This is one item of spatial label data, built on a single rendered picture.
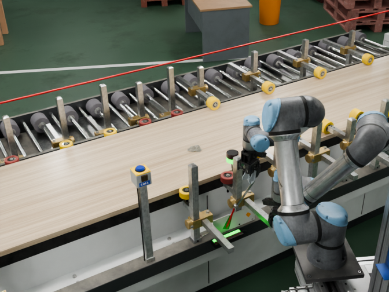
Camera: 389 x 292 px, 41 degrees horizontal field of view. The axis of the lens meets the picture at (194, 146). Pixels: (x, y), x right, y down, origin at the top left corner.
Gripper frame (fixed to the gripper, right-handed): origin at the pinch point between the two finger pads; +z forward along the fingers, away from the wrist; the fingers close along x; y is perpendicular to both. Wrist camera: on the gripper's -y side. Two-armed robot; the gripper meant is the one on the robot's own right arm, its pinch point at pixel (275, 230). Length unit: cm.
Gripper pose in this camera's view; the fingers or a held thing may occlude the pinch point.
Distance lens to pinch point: 252.3
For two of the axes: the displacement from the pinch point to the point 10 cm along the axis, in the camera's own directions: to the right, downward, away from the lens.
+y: 5.0, 4.3, -7.5
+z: 0.3, 8.6, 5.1
